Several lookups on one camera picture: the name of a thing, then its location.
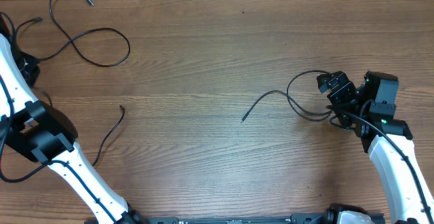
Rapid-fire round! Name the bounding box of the black cable with silver plug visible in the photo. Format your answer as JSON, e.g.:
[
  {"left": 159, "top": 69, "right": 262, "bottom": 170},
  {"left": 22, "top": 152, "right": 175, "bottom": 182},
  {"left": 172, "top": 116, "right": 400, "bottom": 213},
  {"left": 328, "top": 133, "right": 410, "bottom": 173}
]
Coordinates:
[{"left": 92, "top": 105, "right": 126, "bottom": 168}]

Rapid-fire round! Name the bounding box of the black thin cable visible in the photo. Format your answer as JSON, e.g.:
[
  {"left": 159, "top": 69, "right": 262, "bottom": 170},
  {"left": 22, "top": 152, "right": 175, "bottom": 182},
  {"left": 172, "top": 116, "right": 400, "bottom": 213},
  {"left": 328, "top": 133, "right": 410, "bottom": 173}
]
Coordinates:
[{"left": 13, "top": 0, "right": 132, "bottom": 68}]

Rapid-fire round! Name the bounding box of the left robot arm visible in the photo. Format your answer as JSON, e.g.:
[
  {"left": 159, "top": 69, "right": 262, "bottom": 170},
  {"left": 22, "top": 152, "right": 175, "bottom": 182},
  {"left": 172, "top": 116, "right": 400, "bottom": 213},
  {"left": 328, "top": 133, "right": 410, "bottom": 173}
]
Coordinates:
[{"left": 1, "top": 13, "right": 147, "bottom": 223}]

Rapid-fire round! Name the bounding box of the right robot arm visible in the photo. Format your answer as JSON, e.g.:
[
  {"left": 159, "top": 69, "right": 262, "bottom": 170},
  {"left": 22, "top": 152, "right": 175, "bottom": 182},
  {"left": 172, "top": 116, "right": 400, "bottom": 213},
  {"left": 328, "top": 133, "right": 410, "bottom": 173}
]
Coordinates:
[{"left": 317, "top": 71, "right": 433, "bottom": 223}]

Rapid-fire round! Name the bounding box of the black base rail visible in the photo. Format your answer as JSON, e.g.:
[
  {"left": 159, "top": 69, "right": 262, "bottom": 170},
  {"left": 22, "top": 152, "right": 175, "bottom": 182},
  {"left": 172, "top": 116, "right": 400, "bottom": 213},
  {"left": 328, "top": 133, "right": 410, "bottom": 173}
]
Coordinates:
[{"left": 116, "top": 208, "right": 338, "bottom": 224}]

